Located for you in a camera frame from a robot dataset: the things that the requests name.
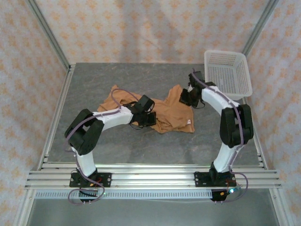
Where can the orange-brown t-shirt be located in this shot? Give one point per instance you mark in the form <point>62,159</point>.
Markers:
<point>174,113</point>

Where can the white plastic mesh basket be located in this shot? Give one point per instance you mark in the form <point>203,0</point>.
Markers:
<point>225,75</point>

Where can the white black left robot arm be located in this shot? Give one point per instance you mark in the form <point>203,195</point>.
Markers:
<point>117,117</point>

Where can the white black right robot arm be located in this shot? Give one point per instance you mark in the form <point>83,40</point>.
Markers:
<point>216,99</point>

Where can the aluminium mounting beam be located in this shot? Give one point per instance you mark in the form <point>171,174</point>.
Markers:
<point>152,179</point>

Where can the patterned backdrop cloth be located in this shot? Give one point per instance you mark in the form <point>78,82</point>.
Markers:
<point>150,28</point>

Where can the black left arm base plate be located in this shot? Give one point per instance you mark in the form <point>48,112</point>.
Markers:
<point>107,180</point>

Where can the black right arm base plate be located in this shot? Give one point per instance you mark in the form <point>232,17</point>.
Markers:
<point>200,180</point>

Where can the aluminium frame post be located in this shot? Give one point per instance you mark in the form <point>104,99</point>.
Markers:
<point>259,27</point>
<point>48,33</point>

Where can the aluminium frame leg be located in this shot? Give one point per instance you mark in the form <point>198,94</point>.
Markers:
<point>282,212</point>
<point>22,212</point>

